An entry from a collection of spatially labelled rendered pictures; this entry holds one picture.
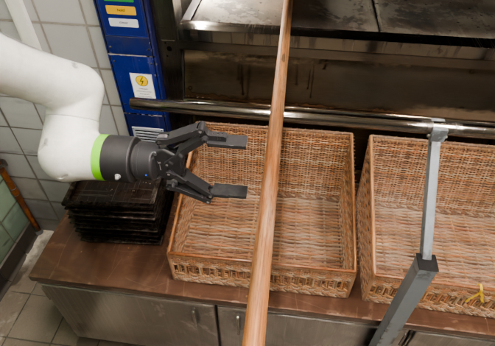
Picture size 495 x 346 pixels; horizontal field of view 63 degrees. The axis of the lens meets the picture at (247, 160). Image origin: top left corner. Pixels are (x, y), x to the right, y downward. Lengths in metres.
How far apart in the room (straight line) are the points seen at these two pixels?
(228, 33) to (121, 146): 0.61
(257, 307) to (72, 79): 0.51
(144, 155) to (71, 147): 0.14
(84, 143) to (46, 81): 0.13
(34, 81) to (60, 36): 0.73
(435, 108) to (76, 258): 1.27
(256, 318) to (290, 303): 0.71
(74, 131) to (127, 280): 0.68
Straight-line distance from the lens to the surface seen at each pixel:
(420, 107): 1.40
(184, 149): 0.74
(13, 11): 1.50
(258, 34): 1.25
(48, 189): 2.09
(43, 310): 2.13
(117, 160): 0.78
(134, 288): 1.36
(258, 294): 0.60
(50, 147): 0.83
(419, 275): 1.01
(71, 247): 1.51
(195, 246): 1.39
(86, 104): 0.84
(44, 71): 0.77
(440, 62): 1.34
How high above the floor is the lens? 1.74
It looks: 44 degrees down
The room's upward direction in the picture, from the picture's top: straight up
